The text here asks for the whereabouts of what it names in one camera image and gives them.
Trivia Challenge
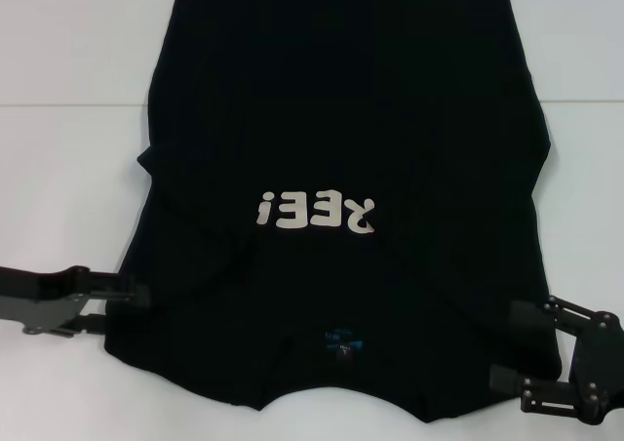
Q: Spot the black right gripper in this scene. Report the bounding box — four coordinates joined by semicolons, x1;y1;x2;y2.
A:
489;294;624;426

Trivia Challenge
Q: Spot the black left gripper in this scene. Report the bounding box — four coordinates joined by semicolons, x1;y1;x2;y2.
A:
0;263;151;340

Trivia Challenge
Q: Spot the black shirt with FREE print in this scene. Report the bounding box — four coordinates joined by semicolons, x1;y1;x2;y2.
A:
104;0;563;411

